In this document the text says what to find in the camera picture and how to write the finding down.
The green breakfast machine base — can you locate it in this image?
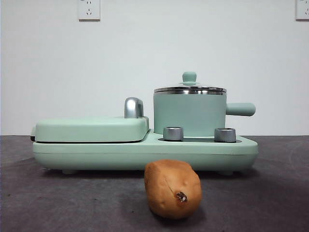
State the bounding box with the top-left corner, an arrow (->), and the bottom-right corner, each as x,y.
32,129 -> 259,175

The green griddle cover, silver handle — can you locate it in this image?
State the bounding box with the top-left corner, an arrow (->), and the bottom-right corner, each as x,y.
30,97 -> 150,143

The green pot with handle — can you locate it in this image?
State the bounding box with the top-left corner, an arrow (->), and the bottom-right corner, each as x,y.
153,88 -> 256,136

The glass pot lid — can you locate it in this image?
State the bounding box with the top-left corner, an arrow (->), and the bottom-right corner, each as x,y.
154,71 -> 228,94

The brown potato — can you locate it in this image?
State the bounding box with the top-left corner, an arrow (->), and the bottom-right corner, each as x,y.
144,159 -> 202,220

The white wall socket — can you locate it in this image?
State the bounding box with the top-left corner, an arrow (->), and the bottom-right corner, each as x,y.
295,0 -> 309,21
77,0 -> 101,21

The silver control knob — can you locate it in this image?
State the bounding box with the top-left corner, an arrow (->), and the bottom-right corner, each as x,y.
163,126 -> 184,141
214,127 -> 237,143

